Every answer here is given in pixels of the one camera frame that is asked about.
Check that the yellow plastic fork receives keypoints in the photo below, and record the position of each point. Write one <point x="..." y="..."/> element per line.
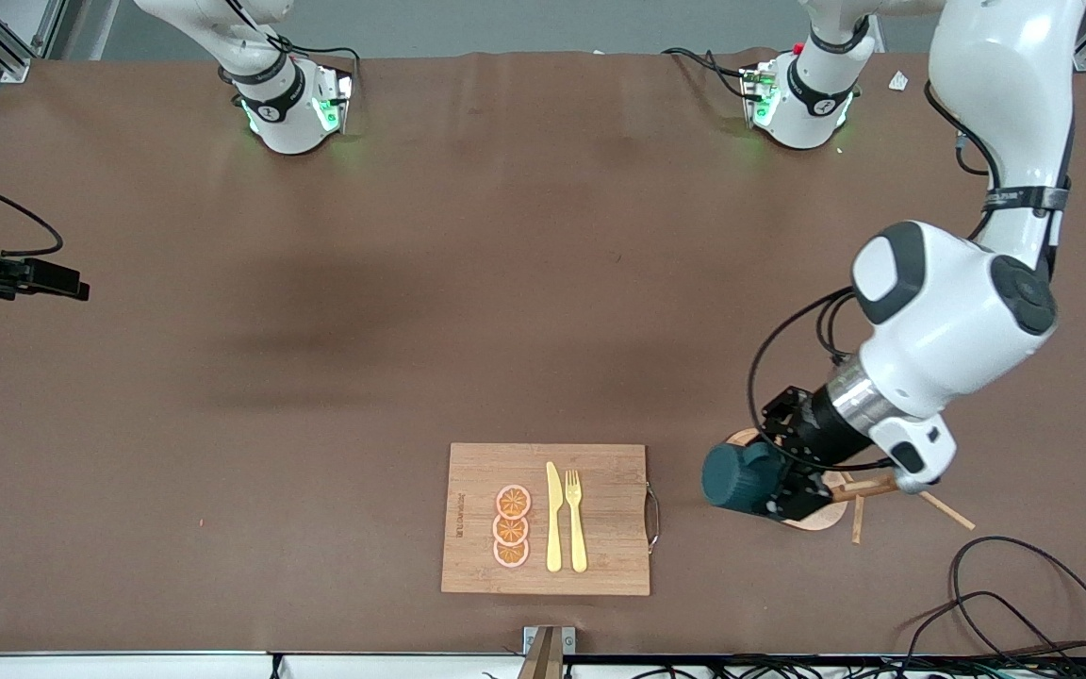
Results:
<point x="577" y="528"/>

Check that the metal bracket with wood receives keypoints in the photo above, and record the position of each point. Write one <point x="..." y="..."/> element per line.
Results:
<point x="548" y="651"/>

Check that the white paper scrap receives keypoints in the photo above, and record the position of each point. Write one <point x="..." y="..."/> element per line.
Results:
<point x="898" y="81"/>

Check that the wooden mug tree stand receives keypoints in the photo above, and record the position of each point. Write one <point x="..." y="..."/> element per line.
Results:
<point x="840" y="514"/>

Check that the teal ribbed cup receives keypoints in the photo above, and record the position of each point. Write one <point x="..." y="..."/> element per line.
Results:
<point x="736" y="476"/>

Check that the yellow plastic knife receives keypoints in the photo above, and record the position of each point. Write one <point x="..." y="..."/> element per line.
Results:
<point x="553" y="519"/>

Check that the toy orange slice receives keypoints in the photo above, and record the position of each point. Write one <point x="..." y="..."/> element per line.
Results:
<point x="513" y="502"/>
<point x="510" y="530"/>
<point x="510" y="554"/>

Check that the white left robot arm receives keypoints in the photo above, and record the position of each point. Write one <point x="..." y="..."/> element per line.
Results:
<point x="958" y="311"/>

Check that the bamboo cutting board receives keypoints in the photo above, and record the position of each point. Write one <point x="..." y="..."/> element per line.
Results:
<point x="600" y="519"/>

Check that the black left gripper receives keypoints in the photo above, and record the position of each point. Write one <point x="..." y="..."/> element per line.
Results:
<point x="822" y="422"/>

